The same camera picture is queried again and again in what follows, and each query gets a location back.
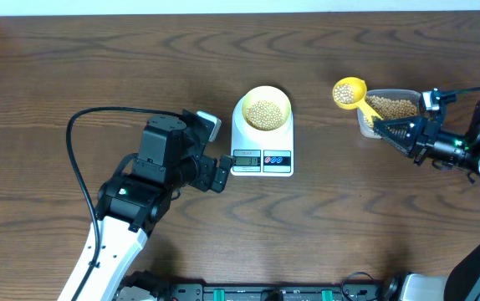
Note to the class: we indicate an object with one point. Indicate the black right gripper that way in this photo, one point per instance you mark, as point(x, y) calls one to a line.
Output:
point(418, 138)

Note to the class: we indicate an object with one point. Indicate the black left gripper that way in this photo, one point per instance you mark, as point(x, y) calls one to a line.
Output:
point(205, 165)

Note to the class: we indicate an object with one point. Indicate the yellow measuring scoop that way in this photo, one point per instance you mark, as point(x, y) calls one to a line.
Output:
point(350, 94)

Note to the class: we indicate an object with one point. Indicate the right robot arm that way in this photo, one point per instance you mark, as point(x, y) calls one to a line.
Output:
point(460, 152)

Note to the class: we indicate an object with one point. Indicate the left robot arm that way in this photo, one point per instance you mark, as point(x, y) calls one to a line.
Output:
point(139, 194)

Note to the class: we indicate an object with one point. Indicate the white digital kitchen scale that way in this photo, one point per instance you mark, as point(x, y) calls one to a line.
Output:
point(262, 152)

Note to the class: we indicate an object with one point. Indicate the soybeans in bowl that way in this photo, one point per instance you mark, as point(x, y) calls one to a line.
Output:
point(265, 115)

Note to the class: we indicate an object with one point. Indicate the pale yellow bowl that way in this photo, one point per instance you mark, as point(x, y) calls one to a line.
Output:
point(268, 93)

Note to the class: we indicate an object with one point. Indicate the soybeans pile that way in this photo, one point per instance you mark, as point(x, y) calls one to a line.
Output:
point(391, 109)

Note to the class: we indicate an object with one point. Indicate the clear plastic container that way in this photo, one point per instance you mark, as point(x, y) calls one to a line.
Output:
point(411, 95)

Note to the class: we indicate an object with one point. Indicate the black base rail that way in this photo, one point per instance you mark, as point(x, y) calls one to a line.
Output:
point(146, 286)

